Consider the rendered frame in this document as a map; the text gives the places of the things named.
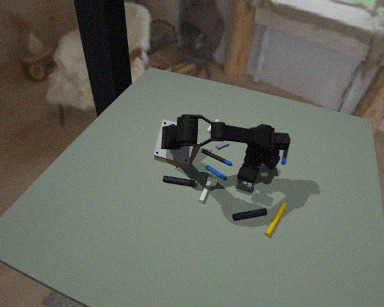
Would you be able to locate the yellow cylinder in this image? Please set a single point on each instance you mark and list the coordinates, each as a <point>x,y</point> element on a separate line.
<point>275,219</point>

